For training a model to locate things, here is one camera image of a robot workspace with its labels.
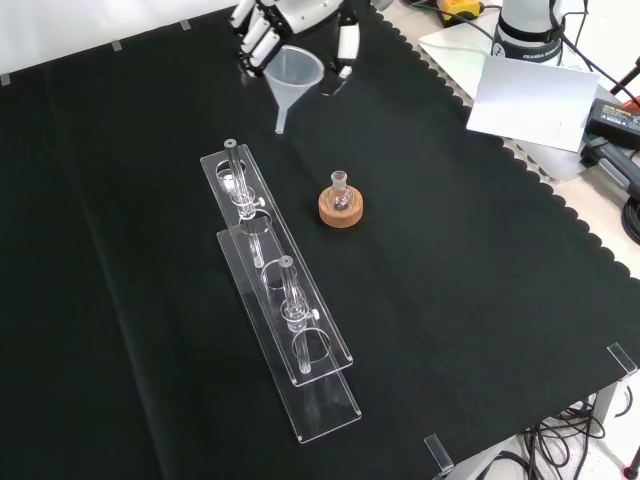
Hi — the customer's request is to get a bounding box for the black cloth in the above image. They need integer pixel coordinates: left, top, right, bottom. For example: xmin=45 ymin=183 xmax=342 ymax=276
xmin=0 ymin=0 xmax=640 ymax=480

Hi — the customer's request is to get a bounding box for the small glass round-bottom flask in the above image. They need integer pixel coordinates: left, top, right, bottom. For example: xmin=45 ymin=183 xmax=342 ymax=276
xmin=329 ymin=169 xmax=355 ymax=212

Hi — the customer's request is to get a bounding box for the black power adapter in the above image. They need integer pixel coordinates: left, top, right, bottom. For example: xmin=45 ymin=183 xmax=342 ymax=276
xmin=581 ymin=97 xmax=640 ymax=152

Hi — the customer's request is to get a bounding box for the cork ring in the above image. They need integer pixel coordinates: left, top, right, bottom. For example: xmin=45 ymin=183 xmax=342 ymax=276
xmin=317 ymin=185 xmax=364 ymax=229

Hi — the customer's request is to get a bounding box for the clear plastic funnel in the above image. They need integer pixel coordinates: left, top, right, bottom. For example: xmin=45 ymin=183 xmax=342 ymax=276
xmin=263 ymin=45 xmax=326 ymax=136

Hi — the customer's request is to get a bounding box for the clear cloth clip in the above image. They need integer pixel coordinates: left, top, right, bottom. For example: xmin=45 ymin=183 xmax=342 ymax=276
xmin=606 ymin=342 xmax=640 ymax=376
xmin=423 ymin=433 xmax=455 ymax=477

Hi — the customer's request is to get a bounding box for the white sheet panel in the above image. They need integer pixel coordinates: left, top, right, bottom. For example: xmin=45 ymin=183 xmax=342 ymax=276
xmin=465 ymin=54 xmax=602 ymax=152

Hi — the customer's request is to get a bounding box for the black and red tripod leg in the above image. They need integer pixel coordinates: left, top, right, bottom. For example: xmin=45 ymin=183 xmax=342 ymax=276
xmin=608 ymin=53 xmax=640 ymax=97

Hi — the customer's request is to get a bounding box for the clear acrylic funnel stand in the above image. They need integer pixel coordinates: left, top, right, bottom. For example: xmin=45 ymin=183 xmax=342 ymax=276
xmin=199 ymin=138 xmax=364 ymax=446

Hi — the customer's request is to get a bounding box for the black cable bundle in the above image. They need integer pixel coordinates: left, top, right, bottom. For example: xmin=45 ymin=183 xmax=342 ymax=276
xmin=517 ymin=397 xmax=640 ymax=480

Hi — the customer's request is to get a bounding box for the pale base board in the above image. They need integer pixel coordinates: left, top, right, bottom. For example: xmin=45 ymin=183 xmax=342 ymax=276
xmin=417 ymin=19 xmax=601 ymax=189

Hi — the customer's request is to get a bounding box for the black coiled cable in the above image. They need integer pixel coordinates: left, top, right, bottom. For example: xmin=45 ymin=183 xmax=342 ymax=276
xmin=621 ymin=197 xmax=640 ymax=242

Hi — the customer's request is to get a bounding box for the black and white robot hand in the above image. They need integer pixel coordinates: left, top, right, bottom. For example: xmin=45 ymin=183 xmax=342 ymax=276
xmin=228 ymin=0 xmax=362 ymax=97

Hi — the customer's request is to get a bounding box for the yellow stop button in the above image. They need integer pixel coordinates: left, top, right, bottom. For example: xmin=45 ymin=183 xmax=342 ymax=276
xmin=436 ymin=0 xmax=485 ymax=27

